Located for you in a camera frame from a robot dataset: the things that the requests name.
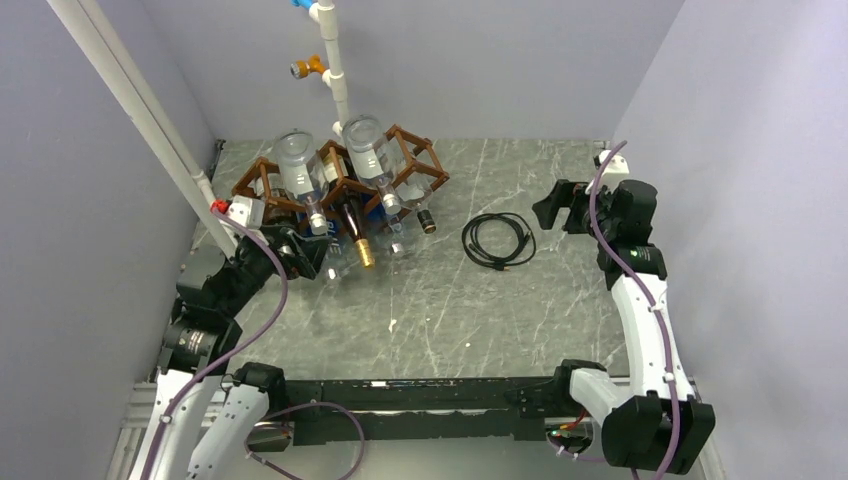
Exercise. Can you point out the clear bottle black cap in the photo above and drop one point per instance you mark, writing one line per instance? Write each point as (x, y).
(415, 196)

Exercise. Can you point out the orange pipe fitting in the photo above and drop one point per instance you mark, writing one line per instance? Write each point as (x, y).
(301, 69)

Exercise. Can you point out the brown wooden wine rack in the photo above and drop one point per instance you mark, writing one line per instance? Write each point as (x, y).
(418, 158)

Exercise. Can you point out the white pvc pipe stand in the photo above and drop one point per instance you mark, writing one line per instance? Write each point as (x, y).
(323, 12)

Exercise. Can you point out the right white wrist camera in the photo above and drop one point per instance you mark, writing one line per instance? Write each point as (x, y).
(616, 171)

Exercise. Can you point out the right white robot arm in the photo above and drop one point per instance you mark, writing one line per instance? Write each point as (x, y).
(655, 422)

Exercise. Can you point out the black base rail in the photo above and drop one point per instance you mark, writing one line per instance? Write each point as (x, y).
(317, 412)

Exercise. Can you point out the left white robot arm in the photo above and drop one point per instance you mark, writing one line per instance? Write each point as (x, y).
(199, 343)

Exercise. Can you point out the clear glass bottle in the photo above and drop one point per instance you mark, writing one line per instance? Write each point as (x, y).
(303, 175)
(371, 158)

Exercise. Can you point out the white diagonal pole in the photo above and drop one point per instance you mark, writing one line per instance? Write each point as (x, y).
(91, 29)

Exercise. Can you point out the blue labelled clear bottle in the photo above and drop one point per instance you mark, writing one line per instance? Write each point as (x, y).
(338, 260)

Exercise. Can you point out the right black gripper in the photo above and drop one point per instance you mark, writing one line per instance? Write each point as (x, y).
(564, 194)

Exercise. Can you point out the dark bottle gold foil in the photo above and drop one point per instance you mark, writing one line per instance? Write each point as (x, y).
(351, 212)

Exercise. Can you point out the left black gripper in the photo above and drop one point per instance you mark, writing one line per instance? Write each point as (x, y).
(307, 253)

